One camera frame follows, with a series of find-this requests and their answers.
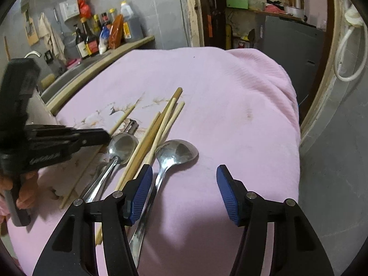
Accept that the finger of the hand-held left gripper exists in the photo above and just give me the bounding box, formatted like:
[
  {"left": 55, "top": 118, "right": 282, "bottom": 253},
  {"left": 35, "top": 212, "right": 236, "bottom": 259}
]
[{"left": 64, "top": 127, "right": 112, "bottom": 153}]

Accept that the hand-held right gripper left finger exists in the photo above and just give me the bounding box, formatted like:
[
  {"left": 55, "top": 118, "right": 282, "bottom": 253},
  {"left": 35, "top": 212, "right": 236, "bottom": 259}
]
[{"left": 32, "top": 164, "right": 154, "bottom": 276}]

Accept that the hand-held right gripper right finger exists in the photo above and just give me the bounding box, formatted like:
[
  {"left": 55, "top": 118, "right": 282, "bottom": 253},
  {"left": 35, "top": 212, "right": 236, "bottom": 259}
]
[{"left": 216, "top": 164, "right": 335, "bottom": 276}]

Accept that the metal spoon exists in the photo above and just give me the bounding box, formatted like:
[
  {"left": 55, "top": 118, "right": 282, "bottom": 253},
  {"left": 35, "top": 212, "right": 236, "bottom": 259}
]
[
  {"left": 129, "top": 139, "right": 199, "bottom": 268},
  {"left": 82, "top": 132, "right": 140, "bottom": 204}
]

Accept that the light wooden chopstick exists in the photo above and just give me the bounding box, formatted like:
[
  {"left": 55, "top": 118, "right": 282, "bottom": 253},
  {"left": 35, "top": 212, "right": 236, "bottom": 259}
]
[
  {"left": 115, "top": 112, "right": 161, "bottom": 192},
  {"left": 157, "top": 101, "right": 185, "bottom": 147},
  {"left": 60, "top": 105, "right": 136, "bottom": 209},
  {"left": 144, "top": 98, "right": 177, "bottom": 166}
]

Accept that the small metal utensil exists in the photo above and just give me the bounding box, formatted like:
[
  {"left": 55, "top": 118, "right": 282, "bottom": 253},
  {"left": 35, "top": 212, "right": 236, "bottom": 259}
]
[{"left": 125, "top": 118, "right": 140, "bottom": 135}]

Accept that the brown wooden chopstick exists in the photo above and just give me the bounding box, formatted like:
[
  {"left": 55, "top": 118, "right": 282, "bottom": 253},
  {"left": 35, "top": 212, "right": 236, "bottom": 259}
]
[{"left": 95, "top": 87, "right": 183, "bottom": 246}]

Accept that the person's left forearm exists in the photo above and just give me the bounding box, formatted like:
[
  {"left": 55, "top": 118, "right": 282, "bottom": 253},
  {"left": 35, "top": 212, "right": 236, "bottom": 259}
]
[{"left": 0, "top": 191, "right": 10, "bottom": 225}]

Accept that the person's left hand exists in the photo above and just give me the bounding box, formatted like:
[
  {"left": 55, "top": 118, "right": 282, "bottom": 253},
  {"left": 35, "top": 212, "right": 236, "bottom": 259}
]
[{"left": 0, "top": 171, "right": 40, "bottom": 210}]

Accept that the beige hanging towel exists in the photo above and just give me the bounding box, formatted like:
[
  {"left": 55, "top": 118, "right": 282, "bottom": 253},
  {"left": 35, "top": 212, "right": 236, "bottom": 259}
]
[{"left": 38, "top": 13, "right": 67, "bottom": 64}]

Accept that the dark sauce bottle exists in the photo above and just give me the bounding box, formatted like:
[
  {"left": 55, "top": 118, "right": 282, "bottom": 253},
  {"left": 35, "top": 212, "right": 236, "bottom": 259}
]
[
  {"left": 80, "top": 17, "right": 100, "bottom": 56},
  {"left": 75, "top": 24, "right": 89, "bottom": 59}
]

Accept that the pink floral blanket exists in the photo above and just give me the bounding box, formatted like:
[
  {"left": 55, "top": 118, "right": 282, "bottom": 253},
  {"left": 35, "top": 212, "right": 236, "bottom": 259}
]
[{"left": 0, "top": 47, "right": 301, "bottom": 276}]

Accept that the white seasoning bag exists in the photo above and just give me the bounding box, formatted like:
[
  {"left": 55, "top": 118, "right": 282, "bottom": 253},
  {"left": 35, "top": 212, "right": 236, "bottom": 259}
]
[{"left": 98, "top": 26, "right": 112, "bottom": 55}]

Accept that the orange-brown packet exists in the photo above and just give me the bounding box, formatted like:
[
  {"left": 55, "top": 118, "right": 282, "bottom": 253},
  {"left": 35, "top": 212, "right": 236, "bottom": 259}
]
[{"left": 109, "top": 14, "right": 125, "bottom": 49}]

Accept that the red plastic bag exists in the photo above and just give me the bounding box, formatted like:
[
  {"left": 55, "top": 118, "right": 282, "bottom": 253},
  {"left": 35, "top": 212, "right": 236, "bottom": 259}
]
[{"left": 78, "top": 0, "right": 92, "bottom": 19}]

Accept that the grey cabinet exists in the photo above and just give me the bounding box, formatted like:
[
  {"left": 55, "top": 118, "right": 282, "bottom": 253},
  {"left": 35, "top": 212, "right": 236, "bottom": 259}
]
[{"left": 263, "top": 16, "right": 327, "bottom": 107}]

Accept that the red cloth on shelf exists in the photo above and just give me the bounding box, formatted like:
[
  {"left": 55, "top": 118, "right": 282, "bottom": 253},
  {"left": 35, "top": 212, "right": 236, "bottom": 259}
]
[{"left": 263, "top": 3, "right": 285, "bottom": 13}]

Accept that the green box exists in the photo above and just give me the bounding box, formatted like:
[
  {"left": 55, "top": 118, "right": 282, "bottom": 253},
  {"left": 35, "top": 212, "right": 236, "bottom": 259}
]
[{"left": 226, "top": 0, "right": 249, "bottom": 10}]

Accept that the metal pot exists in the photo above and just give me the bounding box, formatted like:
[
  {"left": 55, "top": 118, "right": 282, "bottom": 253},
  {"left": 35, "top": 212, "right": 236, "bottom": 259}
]
[{"left": 283, "top": 5, "right": 307, "bottom": 18}]

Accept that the white wall box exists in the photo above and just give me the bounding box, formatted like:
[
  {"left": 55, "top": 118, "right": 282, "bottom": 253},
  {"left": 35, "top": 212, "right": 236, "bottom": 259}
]
[{"left": 59, "top": 0, "right": 80, "bottom": 22}]

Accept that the white hose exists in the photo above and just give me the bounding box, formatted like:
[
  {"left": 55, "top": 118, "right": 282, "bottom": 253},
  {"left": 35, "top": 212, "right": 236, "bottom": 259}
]
[{"left": 333, "top": 24, "right": 365, "bottom": 82}]

